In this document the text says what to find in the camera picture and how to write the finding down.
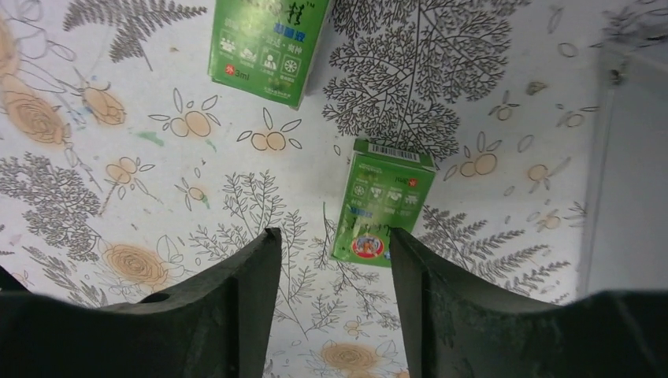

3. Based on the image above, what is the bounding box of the floral table mat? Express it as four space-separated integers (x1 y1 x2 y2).
1 1 666 377

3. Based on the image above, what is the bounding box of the grey metal medicine box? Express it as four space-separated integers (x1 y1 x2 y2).
577 31 667 297

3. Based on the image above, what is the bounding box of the green small box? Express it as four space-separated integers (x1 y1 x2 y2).
208 0 331 109
331 138 436 268

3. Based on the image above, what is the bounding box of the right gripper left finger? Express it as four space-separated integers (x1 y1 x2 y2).
1 228 282 377

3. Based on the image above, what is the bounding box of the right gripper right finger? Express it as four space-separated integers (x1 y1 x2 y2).
390 228 667 377

